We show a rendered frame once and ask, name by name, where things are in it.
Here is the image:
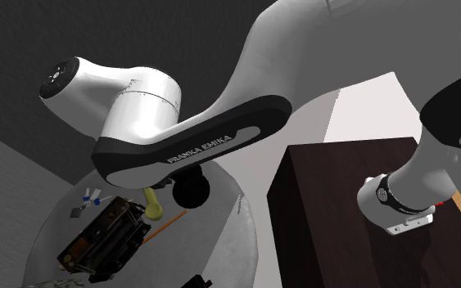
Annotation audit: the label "yellow spoon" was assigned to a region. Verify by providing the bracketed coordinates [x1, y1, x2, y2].
[142, 187, 165, 223]

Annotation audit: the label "orange pencil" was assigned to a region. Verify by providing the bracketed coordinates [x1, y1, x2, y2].
[142, 209, 189, 245]

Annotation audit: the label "round grey table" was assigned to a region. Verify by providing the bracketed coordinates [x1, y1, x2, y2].
[21, 158, 260, 288]

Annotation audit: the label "black angular object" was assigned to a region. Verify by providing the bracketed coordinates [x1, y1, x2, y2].
[179, 273, 214, 288]

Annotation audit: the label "black boxy appliance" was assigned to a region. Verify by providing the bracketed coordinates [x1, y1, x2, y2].
[56, 196, 152, 284]

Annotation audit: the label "keys with blue caps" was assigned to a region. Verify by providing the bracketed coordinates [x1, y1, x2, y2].
[69, 187, 114, 219]

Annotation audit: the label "dark brown robot stand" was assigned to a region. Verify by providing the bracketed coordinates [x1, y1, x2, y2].
[267, 137, 461, 288]

